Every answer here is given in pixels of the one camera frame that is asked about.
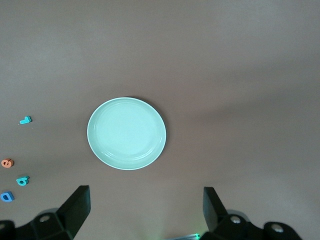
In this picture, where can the light green plate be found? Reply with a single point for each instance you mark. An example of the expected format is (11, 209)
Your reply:
(126, 133)

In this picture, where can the brown table cover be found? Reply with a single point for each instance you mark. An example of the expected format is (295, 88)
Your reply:
(225, 75)

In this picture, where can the teal foam letter q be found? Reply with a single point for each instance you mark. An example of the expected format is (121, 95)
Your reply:
(22, 180)

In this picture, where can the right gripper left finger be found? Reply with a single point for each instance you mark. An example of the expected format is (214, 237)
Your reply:
(62, 220)

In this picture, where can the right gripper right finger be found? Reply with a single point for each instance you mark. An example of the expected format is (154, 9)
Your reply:
(217, 220)

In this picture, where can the teal foam letter r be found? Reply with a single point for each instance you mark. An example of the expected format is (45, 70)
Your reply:
(25, 120)

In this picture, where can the blue foam letter D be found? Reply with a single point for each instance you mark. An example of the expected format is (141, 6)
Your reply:
(7, 196)

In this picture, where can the orange foam letter e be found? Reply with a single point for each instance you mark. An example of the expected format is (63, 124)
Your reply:
(7, 163)

